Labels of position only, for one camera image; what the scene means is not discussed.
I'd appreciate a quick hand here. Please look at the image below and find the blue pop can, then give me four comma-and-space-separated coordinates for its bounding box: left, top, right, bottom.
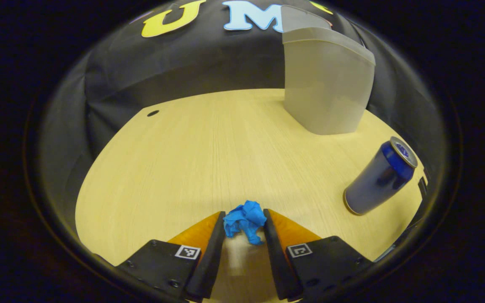
344, 136, 418, 215

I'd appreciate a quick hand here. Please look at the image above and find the wooden desktop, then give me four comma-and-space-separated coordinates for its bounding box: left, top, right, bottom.
75, 88, 426, 303

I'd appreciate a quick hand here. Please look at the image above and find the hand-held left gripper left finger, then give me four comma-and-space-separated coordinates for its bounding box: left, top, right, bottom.
114, 211, 226, 303

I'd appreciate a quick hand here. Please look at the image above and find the black backdrop cloth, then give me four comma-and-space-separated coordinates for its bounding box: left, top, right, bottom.
36, 0, 449, 219

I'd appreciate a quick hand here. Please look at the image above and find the white desktop garbage bin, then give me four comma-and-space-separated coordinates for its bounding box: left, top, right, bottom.
282, 5, 376, 136

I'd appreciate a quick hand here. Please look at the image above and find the blue paper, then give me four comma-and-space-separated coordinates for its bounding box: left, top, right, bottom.
223, 200, 267, 245

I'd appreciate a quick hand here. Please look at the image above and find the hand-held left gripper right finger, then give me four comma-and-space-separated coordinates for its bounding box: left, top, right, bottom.
263, 209, 373, 301

